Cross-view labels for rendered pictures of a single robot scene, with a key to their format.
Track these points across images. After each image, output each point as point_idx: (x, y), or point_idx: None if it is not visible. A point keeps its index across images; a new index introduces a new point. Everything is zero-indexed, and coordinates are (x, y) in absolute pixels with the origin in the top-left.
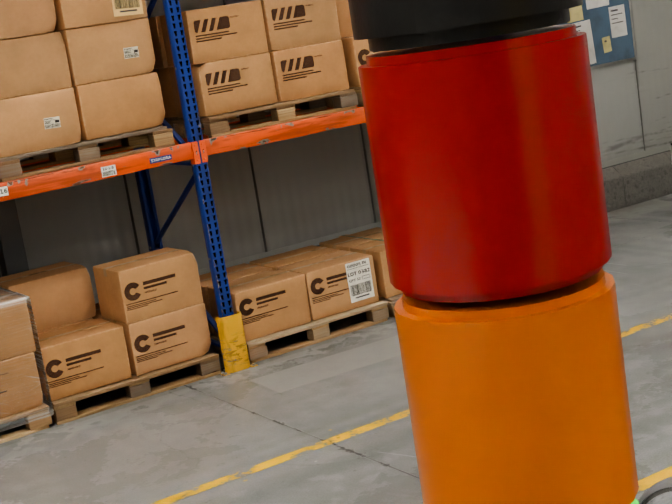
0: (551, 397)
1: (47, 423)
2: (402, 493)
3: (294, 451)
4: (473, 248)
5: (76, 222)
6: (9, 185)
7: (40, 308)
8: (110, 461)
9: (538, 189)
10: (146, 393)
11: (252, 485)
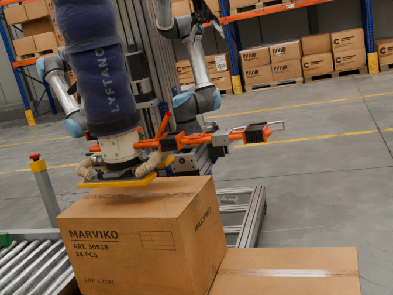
0: None
1: (301, 82)
2: (357, 113)
3: (348, 98)
4: None
5: (340, 18)
6: (295, 3)
7: (311, 45)
8: (301, 93)
9: None
10: (337, 76)
11: (323, 105)
